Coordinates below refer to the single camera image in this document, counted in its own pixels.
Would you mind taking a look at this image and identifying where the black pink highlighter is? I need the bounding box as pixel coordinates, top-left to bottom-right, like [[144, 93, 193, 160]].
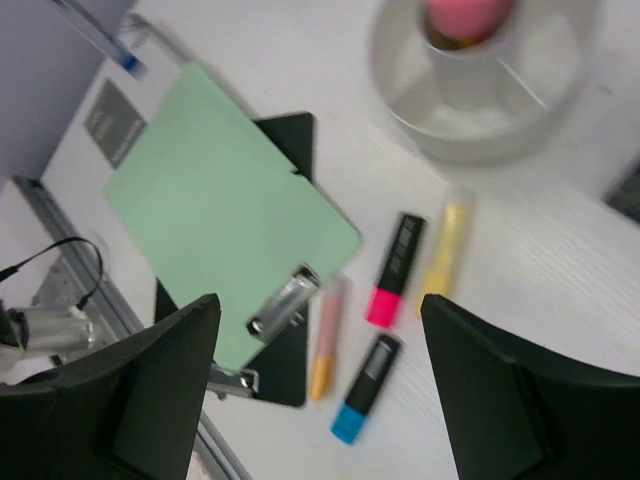
[[366, 213, 427, 329]]

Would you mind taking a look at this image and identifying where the black clipboard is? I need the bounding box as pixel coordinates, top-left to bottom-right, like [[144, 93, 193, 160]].
[[153, 112, 317, 407]]

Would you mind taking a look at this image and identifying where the white round desk organizer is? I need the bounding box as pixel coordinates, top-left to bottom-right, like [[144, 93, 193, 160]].
[[369, 1, 603, 164]]

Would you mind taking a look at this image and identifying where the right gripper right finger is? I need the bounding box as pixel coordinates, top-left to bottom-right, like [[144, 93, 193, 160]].
[[421, 295, 639, 479]]

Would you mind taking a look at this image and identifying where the pale orange highlighter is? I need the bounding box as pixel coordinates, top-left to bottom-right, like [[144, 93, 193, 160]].
[[310, 277, 349, 401]]

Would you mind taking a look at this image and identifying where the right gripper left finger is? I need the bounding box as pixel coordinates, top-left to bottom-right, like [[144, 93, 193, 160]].
[[1, 294, 221, 479]]

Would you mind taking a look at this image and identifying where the yellow highlighter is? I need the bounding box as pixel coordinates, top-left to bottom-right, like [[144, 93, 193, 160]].
[[415, 187, 476, 317]]

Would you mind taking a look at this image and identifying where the blue pen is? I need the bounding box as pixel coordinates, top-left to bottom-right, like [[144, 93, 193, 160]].
[[48, 0, 146, 78]]

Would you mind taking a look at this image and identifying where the black mesh file organizer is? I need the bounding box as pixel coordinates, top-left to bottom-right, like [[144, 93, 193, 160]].
[[603, 161, 640, 223]]

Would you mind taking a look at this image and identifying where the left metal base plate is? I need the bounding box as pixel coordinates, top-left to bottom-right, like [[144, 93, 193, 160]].
[[31, 245, 118, 350]]

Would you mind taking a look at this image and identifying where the pink capped glue stick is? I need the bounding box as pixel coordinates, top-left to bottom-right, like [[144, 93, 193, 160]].
[[424, 0, 514, 51]]

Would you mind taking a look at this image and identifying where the black blue highlighter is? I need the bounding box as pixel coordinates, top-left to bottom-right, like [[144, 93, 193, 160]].
[[331, 333, 402, 445]]

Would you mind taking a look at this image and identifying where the green clipboard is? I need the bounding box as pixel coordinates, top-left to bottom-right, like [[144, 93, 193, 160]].
[[104, 63, 361, 370]]

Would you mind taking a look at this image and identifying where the grey booklet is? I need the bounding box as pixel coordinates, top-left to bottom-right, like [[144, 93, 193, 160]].
[[84, 78, 147, 169]]

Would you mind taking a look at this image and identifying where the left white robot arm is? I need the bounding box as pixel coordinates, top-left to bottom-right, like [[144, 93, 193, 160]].
[[1, 305, 97, 385]]

